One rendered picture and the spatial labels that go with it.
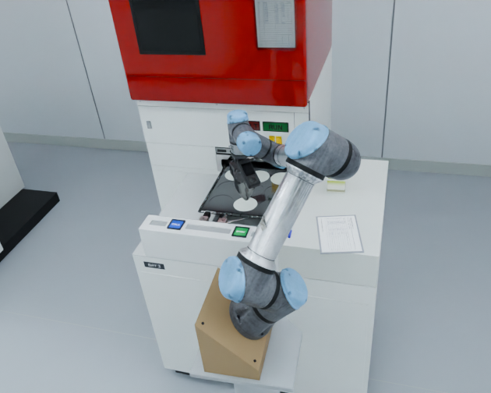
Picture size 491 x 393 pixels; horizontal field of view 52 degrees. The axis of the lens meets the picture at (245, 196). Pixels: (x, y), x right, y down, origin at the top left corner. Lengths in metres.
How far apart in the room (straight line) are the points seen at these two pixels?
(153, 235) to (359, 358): 0.95
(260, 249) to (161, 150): 1.27
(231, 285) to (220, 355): 0.27
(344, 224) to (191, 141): 0.92
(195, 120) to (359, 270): 1.05
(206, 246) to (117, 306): 1.28
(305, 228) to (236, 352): 0.56
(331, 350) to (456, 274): 1.25
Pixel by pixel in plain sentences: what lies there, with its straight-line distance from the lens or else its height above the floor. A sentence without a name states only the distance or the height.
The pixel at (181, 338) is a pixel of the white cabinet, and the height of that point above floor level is 0.34.
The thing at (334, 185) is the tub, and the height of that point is 1.01.
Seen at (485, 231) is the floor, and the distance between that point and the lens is 3.54.
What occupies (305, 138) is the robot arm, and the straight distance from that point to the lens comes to 1.32.
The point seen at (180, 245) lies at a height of 0.90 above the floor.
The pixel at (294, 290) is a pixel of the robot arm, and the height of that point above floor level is 1.09.
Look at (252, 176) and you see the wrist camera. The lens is 1.80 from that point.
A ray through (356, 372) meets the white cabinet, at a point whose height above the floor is 0.33.
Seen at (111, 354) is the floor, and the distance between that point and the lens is 2.86.
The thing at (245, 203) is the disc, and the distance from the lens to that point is 2.11.
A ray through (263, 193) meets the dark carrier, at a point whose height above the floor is 0.90.
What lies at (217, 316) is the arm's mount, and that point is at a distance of 1.53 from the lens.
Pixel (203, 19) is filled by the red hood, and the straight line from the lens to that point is 2.10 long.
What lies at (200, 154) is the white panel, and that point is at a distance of 2.44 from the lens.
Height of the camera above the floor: 2.13
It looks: 35 degrees down
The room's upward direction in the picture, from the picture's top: 6 degrees counter-clockwise
